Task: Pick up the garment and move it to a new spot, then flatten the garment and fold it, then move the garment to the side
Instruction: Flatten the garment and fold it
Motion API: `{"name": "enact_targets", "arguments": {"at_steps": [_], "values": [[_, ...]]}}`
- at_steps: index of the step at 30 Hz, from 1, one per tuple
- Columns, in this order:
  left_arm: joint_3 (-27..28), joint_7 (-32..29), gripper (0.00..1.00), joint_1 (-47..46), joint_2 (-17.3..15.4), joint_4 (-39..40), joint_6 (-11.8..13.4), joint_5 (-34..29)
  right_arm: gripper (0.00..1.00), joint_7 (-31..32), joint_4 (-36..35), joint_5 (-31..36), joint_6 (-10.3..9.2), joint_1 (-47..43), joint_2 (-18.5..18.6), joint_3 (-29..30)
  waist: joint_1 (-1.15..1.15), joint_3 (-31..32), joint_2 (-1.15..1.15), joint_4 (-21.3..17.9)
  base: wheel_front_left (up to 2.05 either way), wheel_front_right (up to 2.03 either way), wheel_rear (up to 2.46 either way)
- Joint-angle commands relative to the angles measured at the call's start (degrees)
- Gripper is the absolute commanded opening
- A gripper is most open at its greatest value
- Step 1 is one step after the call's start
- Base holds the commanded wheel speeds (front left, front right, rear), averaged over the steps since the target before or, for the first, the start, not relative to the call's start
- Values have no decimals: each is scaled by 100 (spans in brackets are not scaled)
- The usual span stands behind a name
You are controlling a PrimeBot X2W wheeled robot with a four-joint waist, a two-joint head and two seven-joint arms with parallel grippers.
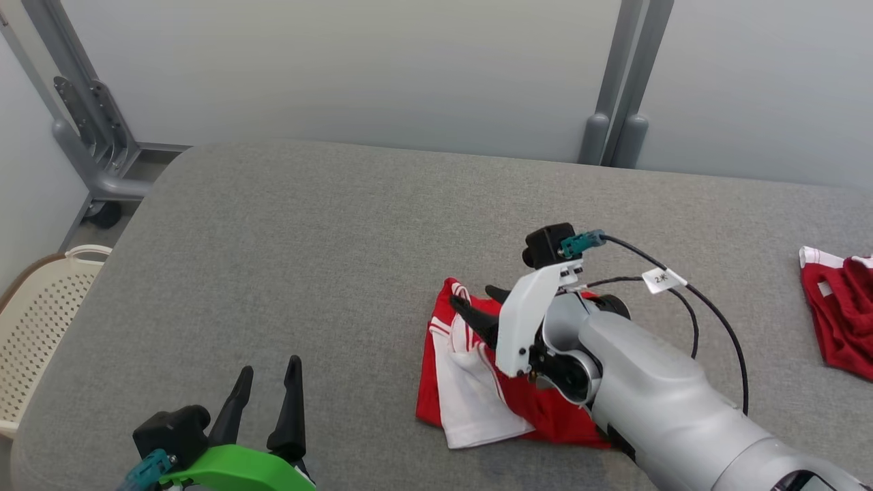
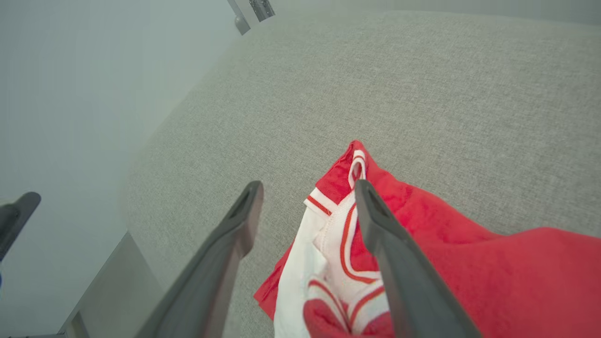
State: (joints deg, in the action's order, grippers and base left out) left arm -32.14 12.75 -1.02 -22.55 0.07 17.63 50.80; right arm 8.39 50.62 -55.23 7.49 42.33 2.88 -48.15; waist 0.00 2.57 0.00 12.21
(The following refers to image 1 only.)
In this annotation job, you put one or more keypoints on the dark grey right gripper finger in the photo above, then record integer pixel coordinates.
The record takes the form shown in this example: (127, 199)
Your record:
(498, 295)
(481, 324)

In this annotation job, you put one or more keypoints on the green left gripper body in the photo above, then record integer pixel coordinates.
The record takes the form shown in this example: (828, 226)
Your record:
(239, 470)

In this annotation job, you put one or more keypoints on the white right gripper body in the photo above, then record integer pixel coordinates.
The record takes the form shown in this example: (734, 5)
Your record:
(522, 320)

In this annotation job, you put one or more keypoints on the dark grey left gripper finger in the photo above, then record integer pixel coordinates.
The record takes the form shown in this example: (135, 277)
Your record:
(235, 409)
(290, 416)

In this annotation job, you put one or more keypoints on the red white basketball jersey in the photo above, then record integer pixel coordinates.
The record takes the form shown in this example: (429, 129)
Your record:
(477, 395)

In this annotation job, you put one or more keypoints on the red shorts white waistband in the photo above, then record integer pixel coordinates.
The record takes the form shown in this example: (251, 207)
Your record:
(842, 320)

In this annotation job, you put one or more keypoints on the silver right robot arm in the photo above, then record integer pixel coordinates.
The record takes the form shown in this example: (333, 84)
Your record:
(655, 382)

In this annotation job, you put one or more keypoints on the beige perforated laundry basket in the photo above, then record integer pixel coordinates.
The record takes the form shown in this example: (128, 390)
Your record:
(34, 327)

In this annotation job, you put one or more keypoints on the black caster wheel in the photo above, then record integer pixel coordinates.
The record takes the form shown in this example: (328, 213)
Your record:
(104, 215)

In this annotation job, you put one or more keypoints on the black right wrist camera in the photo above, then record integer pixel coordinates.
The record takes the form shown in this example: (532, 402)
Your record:
(545, 245)

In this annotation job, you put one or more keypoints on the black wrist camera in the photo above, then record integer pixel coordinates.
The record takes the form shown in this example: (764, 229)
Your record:
(170, 433)
(545, 245)

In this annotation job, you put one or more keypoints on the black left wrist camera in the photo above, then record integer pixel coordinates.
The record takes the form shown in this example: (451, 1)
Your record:
(170, 433)

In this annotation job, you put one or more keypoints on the plain grey partition post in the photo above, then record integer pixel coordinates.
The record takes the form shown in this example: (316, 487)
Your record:
(627, 82)

